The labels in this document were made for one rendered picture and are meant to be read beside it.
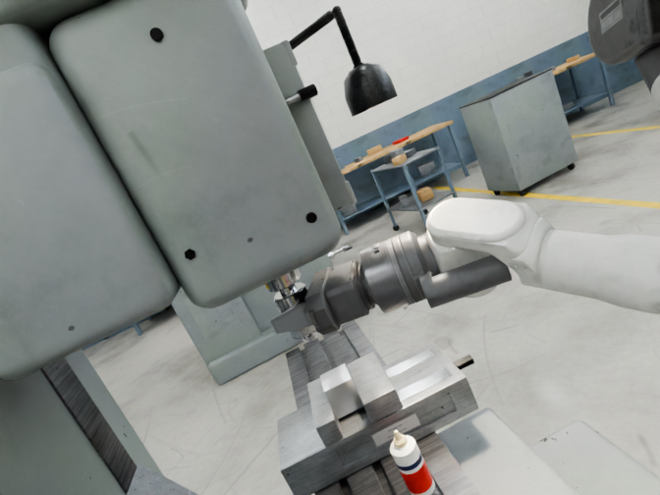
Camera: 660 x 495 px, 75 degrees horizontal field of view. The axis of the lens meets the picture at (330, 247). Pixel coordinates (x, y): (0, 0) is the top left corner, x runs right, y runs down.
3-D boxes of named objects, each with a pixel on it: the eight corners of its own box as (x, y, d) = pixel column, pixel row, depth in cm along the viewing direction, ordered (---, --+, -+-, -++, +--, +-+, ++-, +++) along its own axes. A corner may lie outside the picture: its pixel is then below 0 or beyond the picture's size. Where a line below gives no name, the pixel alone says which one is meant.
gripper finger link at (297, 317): (269, 314, 56) (311, 299, 55) (280, 335, 57) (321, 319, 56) (266, 320, 55) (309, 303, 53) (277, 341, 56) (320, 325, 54)
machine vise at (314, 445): (444, 369, 89) (425, 324, 87) (479, 409, 75) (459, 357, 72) (291, 446, 87) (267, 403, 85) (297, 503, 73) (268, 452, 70)
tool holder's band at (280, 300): (285, 308, 55) (282, 302, 54) (270, 304, 59) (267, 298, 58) (313, 289, 57) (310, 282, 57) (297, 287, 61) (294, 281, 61)
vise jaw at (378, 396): (380, 366, 87) (372, 351, 86) (404, 408, 72) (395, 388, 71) (354, 380, 87) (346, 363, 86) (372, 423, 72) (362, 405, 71)
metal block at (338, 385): (357, 389, 82) (344, 362, 81) (364, 406, 76) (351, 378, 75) (332, 401, 82) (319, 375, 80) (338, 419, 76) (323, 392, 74)
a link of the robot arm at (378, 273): (311, 256, 62) (388, 225, 60) (338, 312, 65) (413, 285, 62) (295, 291, 51) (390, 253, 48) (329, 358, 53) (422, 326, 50)
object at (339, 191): (351, 199, 59) (284, 47, 54) (357, 201, 55) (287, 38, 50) (324, 212, 59) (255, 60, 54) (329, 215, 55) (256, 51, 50)
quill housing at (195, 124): (323, 224, 68) (229, 19, 60) (356, 247, 47) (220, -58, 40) (211, 278, 66) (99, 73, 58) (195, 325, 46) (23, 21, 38)
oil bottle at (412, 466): (428, 472, 67) (403, 416, 64) (440, 491, 63) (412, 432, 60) (406, 485, 66) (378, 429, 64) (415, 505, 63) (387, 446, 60)
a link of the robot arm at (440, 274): (384, 224, 56) (469, 190, 53) (410, 278, 62) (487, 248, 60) (401, 286, 47) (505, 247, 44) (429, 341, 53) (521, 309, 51)
